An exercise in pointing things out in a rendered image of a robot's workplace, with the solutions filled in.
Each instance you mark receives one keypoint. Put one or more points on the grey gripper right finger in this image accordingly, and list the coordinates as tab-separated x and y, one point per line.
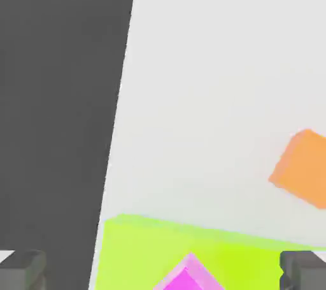
305	272

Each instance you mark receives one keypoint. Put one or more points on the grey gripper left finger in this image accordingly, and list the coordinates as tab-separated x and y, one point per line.
23	272

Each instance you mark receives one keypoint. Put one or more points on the small orange cube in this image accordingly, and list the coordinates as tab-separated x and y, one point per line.
303	167

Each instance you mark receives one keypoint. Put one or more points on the small magenta cube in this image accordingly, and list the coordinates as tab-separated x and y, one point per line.
187	278

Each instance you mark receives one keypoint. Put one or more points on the large lime green box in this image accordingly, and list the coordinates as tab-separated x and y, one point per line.
142	251

